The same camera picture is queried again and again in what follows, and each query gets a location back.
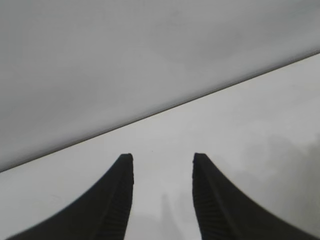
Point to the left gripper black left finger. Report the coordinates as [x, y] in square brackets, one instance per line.
[105, 207]

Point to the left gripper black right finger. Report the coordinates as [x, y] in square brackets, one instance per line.
[220, 207]

